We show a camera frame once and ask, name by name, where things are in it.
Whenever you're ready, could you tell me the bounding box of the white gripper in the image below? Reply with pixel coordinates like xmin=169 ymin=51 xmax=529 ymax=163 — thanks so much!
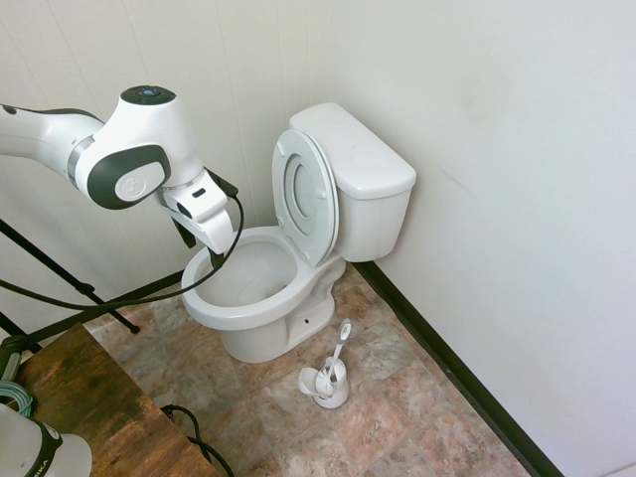
xmin=159 ymin=171 xmax=236 ymax=271

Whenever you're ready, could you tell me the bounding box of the white toilet brush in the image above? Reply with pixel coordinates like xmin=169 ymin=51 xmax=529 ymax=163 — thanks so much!
xmin=313 ymin=320 xmax=354 ymax=398

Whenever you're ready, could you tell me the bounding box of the white toilet bowl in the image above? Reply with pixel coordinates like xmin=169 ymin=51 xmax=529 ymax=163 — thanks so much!
xmin=180 ymin=226 xmax=348 ymax=364

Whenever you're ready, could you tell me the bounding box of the white toilet seat cover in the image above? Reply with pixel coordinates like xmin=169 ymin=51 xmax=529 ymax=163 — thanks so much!
xmin=283 ymin=127 xmax=342 ymax=265

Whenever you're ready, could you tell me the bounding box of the white toilet tank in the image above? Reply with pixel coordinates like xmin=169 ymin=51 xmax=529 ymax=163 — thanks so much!
xmin=333 ymin=182 xmax=414 ymax=263

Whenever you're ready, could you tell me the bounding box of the white toilet tank lid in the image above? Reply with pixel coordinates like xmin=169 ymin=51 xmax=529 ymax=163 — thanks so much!
xmin=289 ymin=102 xmax=417 ymax=201

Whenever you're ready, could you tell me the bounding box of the white toilet brush holder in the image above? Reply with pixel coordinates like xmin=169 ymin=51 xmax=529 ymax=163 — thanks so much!
xmin=297 ymin=356 xmax=350 ymax=410

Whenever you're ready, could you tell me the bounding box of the brown wooden table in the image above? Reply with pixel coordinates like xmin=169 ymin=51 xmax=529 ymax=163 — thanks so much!
xmin=14 ymin=321 xmax=220 ymax=477

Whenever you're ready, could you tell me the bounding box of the dark green cylinder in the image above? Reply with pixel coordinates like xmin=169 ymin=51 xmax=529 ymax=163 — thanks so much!
xmin=0 ymin=334 xmax=29 ymax=385

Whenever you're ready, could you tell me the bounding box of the black wall baseboard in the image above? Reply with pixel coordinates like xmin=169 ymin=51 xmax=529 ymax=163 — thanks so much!
xmin=29 ymin=270 xmax=188 ymax=345
xmin=353 ymin=258 xmax=566 ymax=477

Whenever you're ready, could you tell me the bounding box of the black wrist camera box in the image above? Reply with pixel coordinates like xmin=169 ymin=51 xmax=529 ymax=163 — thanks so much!
xmin=202 ymin=167 xmax=239 ymax=199

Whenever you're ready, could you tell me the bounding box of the white toilet seat ring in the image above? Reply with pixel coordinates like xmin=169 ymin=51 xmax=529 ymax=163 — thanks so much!
xmin=271 ymin=129 xmax=335 ymax=268

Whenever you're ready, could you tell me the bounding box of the black camera tripod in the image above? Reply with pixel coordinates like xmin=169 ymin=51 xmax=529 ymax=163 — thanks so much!
xmin=0 ymin=218 xmax=141 ymax=355

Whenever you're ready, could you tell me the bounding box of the black floor cable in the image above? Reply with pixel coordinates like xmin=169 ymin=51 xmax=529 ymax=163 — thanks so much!
xmin=159 ymin=403 xmax=236 ymax=477

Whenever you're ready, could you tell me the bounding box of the green coiled cable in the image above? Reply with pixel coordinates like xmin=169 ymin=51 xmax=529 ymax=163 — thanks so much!
xmin=0 ymin=379 xmax=36 ymax=419

